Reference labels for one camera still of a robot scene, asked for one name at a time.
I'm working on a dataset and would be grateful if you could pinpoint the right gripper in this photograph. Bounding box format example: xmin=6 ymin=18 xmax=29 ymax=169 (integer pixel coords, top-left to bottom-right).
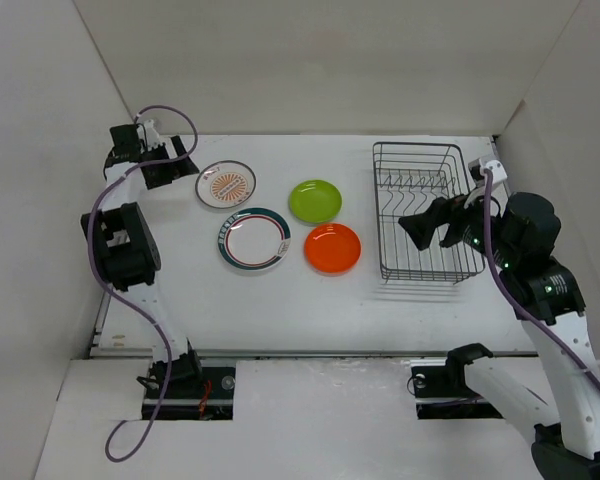
xmin=398 ymin=183 xmax=520 ymax=269

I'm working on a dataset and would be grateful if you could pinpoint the orange sunburst pattern plate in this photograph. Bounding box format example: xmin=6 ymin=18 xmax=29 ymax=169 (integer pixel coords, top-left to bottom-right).
xmin=195 ymin=160 xmax=257 ymax=209

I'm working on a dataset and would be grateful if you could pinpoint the teal rimmed white plate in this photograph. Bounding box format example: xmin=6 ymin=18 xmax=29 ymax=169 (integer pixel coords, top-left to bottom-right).
xmin=216 ymin=207 xmax=292 ymax=272

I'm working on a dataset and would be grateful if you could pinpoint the green plate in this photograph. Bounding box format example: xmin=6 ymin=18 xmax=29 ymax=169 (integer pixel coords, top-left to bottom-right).
xmin=288 ymin=179 xmax=343 ymax=224

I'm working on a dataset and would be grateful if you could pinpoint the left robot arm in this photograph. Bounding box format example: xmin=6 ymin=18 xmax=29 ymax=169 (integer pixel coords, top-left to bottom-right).
xmin=80 ymin=120 xmax=204 ymax=397

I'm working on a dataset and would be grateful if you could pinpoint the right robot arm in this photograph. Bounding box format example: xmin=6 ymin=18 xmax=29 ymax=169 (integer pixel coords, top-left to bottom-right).
xmin=398 ymin=193 xmax=600 ymax=479

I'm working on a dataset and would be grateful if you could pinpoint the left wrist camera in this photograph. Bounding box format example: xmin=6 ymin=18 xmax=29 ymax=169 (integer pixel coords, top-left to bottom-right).
xmin=135 ymin=119 xmax=163 ymax=150

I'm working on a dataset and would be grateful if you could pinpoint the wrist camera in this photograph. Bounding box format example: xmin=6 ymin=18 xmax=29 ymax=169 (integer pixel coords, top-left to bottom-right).
xmin=469 ymin=155 xmax=508 ymax=188
xmin=135 ymin=119 xmax=163 ymax=150

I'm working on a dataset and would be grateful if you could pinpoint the grey wire dish rack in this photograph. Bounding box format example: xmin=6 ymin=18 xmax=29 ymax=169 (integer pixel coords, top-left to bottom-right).
xmin=372 ymin=141 xmax=484 ymax=284

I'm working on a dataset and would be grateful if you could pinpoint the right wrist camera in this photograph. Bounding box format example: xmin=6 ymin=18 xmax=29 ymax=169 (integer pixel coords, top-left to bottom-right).
xmin=469 ymin=155 xmax=508 ymax=188

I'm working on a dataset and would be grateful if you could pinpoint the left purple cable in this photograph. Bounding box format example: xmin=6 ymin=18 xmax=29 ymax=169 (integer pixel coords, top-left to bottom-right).
xmin=88 ymin=104 xmax=199 ymax=462

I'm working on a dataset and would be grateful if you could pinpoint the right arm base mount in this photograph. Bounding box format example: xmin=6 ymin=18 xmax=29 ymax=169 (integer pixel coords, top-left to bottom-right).
xmin=407 ymin=364 xmax=502 ymax=420

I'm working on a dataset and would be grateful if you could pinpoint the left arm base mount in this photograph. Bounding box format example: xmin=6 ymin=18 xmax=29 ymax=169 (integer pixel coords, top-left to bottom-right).
xmin=156 ymin=365 xmax=236 ymax=421

